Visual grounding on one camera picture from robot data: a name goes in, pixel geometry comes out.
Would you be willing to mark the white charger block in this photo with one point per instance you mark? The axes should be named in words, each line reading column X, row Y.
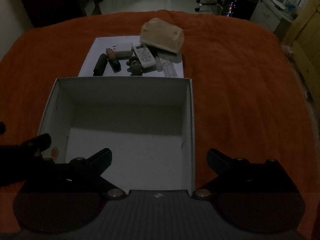
column 122, row 49

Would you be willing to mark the white cabinet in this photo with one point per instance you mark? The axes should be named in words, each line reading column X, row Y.
column 265, row 13

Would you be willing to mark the toy figurine with black outfit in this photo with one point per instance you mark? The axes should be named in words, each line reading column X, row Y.
column 135, row 68

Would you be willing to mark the black cylinder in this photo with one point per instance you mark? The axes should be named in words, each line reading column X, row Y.
column 100, row 65

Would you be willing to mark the small dark bottle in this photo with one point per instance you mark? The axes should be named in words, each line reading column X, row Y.
column 114, row 65

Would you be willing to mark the white cardboard box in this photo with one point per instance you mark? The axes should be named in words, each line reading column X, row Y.
column 130, row 160

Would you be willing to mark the dark wardrobe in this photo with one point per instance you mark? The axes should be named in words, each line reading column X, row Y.
column 50, row 0

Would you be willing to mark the white remote control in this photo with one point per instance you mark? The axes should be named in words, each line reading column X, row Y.
column 145, row 56

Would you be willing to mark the computer case with coloured lights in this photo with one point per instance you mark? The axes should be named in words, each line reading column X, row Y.
column 240, row 2

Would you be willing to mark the clear plastic case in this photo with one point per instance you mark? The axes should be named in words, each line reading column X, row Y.
column 167, row 67

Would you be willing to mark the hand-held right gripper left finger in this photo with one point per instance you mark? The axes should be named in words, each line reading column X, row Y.
column 103, row 159

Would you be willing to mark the yellow wooden cabinet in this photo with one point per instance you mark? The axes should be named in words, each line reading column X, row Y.
column 305, row 30

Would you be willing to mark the small orange figurine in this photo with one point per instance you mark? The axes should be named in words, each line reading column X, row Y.
column 110, row 53

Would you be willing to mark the grey mat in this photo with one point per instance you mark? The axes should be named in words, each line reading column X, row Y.
column 86, row 68

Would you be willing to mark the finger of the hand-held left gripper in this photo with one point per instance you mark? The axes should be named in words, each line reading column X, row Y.
column 41, row 142

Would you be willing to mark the orange blanket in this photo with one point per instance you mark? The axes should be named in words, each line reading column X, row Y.
column 237, row 92

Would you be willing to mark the white plate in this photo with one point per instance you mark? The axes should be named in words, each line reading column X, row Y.
column 278, row 4

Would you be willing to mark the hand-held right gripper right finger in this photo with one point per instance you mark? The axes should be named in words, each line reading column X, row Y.
column 217, row 160

